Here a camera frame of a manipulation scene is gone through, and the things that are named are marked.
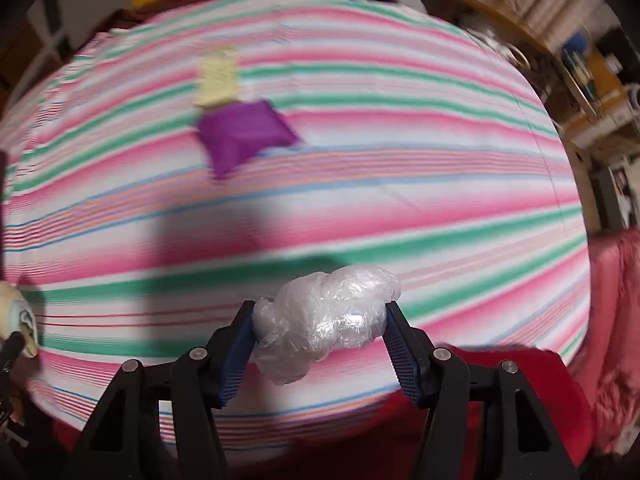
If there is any wooden desk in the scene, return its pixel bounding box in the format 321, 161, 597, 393
400, 0, 640, 231

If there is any clear plastic bag wad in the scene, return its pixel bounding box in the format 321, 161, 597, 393
251, 266, 402, 386

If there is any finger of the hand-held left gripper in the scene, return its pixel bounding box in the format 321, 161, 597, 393
0, 332, 26, 376

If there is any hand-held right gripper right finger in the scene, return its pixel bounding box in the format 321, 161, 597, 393
382, 301, 581, 480

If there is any pink fuzzy blanket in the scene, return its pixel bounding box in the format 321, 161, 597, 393
570, 230, 640, 456

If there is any cardboard box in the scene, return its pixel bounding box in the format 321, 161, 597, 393
585, 52, 626, 106

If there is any purple cloth piece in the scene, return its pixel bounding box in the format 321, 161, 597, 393
196, 101, 303, 180

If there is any striped pink green tablecloth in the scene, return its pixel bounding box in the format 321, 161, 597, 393
0, 0, 593, 463

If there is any cream round object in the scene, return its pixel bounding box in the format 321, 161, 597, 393
0, 281, 40, 358

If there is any red clothing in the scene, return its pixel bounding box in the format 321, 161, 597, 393
50, 347, 593, 480

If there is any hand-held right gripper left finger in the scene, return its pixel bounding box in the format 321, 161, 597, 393
75, 300, 258, 480

